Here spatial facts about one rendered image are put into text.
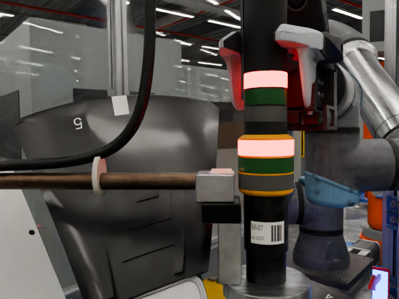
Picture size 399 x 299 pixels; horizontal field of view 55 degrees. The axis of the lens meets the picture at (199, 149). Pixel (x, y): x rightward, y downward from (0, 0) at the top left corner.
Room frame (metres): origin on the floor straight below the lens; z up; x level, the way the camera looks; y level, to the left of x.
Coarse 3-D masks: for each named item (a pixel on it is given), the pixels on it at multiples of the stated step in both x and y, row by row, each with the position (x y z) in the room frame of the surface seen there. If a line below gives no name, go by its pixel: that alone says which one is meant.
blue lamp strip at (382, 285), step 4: (376, 272) 0.57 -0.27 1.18; (380, 272) 0.56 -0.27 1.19; (384, 272) 0.56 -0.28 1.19; (384, 276) 0.56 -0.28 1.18; (384, 280) 0.56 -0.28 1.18; (380, 284) 0.56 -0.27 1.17; (384, 284) 0.56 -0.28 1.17; (376, 288) 0.57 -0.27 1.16; (380, 288) 0.56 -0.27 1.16; (384, 288) 0.56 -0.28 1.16; (372, 292) 0.57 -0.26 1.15; (376, 292) 0.57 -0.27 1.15; (380, 292) 0.56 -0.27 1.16; (384, 292) 0.56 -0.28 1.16; (372, 296) 0.57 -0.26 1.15; (376, 296) 0.57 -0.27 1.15; (380, 296) 0.56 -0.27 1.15; (384, 296) 0.56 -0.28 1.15
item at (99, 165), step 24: (144, 0) 0.31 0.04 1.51; (144, 24) 0.31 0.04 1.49; (144, 48) 0.30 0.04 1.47; (144, 72) 0.30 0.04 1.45; (144, 96) 0.30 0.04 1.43; (120, 144) 0.31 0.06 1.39; (0, 168) 0.31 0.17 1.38; (24, 168) 0.31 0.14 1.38; (48, 168) 0.31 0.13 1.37; (96, 168) 0.30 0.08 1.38; (96, 192) 0.30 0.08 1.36
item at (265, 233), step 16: (256, 208) 0.29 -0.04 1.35; (272, 208) 0.28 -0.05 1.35; (288, 208) 0.30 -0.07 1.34; (256, 224) 0.29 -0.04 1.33; (272, 224) 0.28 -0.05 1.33; (288, 224) 0.30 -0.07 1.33; (256, 240) 0.29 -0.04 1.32; (272, 240) 0.28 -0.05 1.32; (288, 240) 0.30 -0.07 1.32; (256, 256) 0.29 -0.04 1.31; (272, 256) 0.28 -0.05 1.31; (256, 272) 0.29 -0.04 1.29; (272, 272) 0.28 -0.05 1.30
